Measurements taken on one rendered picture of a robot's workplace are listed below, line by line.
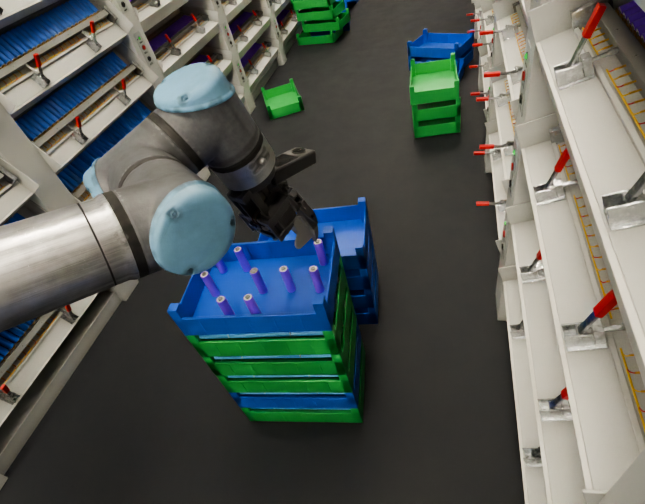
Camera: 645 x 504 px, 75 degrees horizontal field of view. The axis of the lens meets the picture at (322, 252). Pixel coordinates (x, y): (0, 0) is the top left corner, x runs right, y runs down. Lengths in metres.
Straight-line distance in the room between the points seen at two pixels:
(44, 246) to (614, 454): 0.55
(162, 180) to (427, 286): 1.02
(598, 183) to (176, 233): 0.40
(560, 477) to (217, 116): 0.65
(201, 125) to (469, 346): 0.92
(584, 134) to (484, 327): 0.79
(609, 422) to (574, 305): 0.15
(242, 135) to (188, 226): 0.20
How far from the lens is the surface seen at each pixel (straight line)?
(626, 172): 0.49
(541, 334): 0.81
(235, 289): 0.91
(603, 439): 0.53
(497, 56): 1.56
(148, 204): 0.42
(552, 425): 0.74
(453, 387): 1.15
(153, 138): 0.55
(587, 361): 0.57
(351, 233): 1.18
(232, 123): 0.57
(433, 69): 2.21
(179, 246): 0.42
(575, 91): 0.64
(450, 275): 1.37
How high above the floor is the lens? 1.03
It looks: 43 degrees down
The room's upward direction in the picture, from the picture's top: 16 degrees counter-clockwise
